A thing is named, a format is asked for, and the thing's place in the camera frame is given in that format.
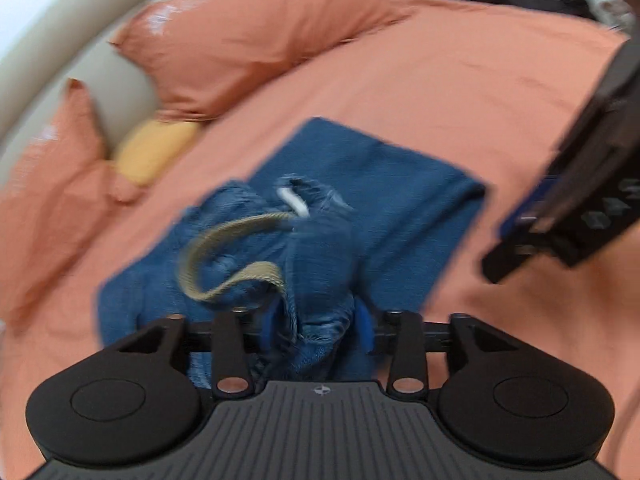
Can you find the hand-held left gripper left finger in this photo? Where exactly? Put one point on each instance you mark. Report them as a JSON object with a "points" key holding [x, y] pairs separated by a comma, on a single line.
{"points": [[270, 327]]}

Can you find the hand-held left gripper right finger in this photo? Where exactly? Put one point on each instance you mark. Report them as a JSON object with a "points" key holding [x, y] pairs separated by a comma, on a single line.
{"points": [[362, 327]]}

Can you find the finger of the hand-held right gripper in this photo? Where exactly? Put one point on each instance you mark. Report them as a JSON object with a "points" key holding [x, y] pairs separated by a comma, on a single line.
{"points": [[515, 252], [530, 202]]}

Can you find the blue denim pants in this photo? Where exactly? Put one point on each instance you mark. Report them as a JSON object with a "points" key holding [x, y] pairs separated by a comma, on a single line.
{"points": [[400, 185]]}

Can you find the bed with orange sheet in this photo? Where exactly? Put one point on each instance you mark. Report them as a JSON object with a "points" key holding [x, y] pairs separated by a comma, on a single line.
{"points": [[450, 85]]}

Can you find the yellow cushion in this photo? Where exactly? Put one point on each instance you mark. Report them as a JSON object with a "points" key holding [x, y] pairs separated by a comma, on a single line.
{"points": [[150, 152]]}

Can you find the orange embroidered pillow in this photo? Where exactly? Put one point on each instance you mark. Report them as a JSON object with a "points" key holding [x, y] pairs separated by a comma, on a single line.
{"points": [[50, 185], [250, 25]]}

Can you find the beige padded headboard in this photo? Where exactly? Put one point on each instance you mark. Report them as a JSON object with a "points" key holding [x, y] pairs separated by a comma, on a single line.
{"points": [[50, 35]]}

